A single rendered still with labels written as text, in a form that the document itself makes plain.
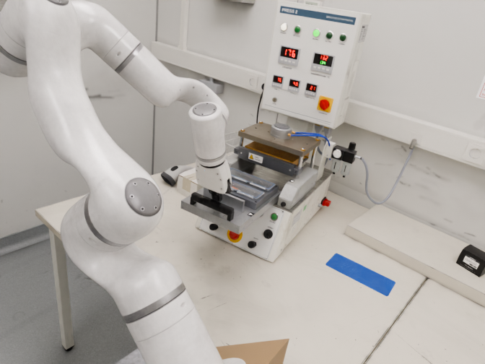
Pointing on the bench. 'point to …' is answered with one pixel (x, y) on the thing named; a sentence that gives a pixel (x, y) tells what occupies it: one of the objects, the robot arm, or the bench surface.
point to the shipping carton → (188, 183)
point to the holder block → (257, 200)
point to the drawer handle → (212, 204)
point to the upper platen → (276, 152)
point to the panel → (252, 232)
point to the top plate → (282, 138)
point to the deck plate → (285, 180)
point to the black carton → (472, 260)
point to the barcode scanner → (170, 176)
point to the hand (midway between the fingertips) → (216, 196)
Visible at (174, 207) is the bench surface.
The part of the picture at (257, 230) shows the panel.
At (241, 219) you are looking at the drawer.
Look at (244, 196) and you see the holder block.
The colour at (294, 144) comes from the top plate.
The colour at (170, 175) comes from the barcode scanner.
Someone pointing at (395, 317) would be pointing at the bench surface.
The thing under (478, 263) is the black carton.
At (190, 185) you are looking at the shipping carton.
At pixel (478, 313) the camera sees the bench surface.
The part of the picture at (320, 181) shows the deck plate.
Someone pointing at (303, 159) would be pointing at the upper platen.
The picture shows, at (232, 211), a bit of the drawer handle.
